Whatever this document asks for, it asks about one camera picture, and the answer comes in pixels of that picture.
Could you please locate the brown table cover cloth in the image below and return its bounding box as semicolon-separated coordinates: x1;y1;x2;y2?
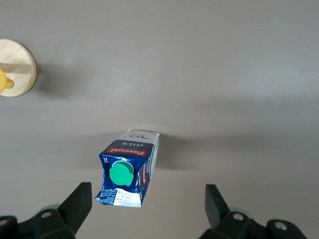
0;0;319;239

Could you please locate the yellow plastic cup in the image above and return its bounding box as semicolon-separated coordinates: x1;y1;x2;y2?
0;68;15;97

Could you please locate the round wooden base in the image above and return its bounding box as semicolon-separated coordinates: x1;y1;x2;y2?
0;39;37;97

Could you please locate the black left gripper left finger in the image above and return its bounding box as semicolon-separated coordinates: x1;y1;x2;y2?
0;182;92;239

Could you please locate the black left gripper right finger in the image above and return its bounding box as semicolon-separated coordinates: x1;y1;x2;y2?
199;184;309;239

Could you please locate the blue milk carton green cap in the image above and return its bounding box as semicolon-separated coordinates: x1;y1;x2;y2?
94;128;160;209

